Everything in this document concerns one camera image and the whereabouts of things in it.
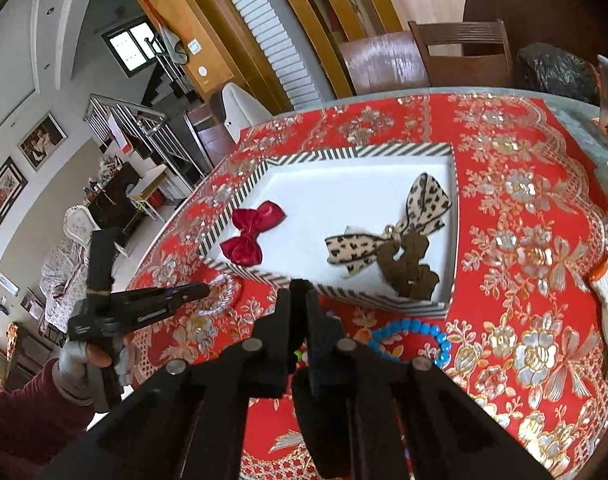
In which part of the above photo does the window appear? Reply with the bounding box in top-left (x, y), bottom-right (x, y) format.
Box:
top-left (102, 16), bottom-right (157, 77)

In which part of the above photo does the dark wooden cabinet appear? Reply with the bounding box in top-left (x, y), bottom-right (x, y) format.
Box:
top-left (86, 162), bottom-right (140, 231)

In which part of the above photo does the person's left forearm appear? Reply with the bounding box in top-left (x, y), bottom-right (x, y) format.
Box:
top-left (0, 359), bottom-right (92, 480)

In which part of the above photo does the metal stair railing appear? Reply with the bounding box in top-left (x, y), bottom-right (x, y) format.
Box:
top-left (86, 92), bottom-right (210, 191)

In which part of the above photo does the striped jewelry box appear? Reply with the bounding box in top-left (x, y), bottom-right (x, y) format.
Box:
top-left (199, 142), bottom-right (457, 318)

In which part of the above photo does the red velvet bow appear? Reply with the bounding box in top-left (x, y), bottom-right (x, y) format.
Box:
top-left (219, 201), bottom-right (287, 267)

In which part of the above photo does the dark round tabletop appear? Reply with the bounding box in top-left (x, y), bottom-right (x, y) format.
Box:
top-left (463, 0), bottom-right (608, 86)

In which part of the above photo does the black plastic bag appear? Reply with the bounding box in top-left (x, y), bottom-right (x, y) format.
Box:
top-left (515, 42), bottom-right (602, 106)

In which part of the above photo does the silver crystal bracelet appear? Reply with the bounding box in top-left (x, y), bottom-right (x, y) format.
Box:
top-left (199, 275), bottom-right (241, 317)

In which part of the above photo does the dark wooden chair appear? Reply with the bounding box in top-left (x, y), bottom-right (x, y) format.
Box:
top-left (184, 102), bottom-right (235, 168)

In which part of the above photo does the slatted wooden chair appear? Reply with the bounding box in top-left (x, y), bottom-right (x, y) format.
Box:
top-left (408, 20), bottom-right (515, 88)

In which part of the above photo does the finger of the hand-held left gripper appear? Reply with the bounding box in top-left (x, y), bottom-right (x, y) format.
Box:
top-left (111, 282), bottom-right (211, 328)

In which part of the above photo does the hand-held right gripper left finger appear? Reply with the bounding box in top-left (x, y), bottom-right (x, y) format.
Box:
top-left (34, 279), bottom-right (308, 480)

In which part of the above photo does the glossy brown chair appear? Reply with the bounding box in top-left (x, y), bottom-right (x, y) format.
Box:
top-left (339, 30), bottom-right (430, 96)

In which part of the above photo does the small white table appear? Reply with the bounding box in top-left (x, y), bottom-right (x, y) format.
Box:
top-left (129, 162), bottom-right (167, 223)

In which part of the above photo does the red floral tablecloth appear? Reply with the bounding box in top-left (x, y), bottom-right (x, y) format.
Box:
top-left (129, 92), bottom-right (608, 480)

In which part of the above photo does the grey hanging bag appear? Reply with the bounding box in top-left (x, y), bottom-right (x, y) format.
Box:
top-left (159, 25), bottom-right (190, 66)

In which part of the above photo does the framed flower picture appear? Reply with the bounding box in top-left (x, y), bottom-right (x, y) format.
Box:
top-left (0, 157), bottom-right (29, 243)

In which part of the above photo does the white ornate chair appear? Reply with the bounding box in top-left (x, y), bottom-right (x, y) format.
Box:
top-left (64, 205), bottom-right (95, 248)

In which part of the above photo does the person's left hand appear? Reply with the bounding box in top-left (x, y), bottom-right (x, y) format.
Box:
top-left (51, 337), bottom-right (135, 406)

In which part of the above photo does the leopard print bow scrunchie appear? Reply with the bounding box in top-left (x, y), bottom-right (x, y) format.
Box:
top-left (325, 172), bottom-right (452, 278)

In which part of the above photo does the blue bead bracelet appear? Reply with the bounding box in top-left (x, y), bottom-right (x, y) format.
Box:
top-left (368, 319), bottom-right (452, 368)

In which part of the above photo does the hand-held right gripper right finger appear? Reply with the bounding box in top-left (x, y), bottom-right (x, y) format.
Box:
top-left (290, 290), bottom-right (555, 480)

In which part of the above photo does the brown tiger stripe scrunchie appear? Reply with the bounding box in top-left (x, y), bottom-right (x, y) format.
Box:
top-left (381, 232), bottom-right (441, 301)

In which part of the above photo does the floral cloth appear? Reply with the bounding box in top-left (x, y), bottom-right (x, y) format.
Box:
top-left (40, 240), bottom-right (92, 331)

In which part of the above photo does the framed portrait picture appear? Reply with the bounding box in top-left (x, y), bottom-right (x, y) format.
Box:
top-left (18, 112), bottom-right (67, 171)

